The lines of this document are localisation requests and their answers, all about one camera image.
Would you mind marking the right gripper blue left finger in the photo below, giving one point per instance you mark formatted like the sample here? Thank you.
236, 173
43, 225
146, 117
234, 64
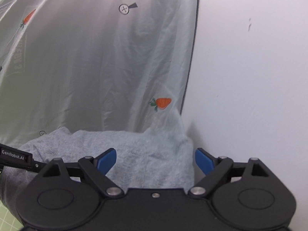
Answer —
95, 170

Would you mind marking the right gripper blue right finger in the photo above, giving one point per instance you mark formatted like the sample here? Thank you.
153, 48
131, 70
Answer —
216, 171

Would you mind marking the grey zip hoodie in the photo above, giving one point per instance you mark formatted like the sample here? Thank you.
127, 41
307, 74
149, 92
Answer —
161, 157

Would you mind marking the green grid cutting mat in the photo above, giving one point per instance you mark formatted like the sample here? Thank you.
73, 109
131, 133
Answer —
7, 221

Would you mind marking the grey printed backdrop sheet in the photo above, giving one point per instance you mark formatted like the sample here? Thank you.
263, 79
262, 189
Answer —
93, 65

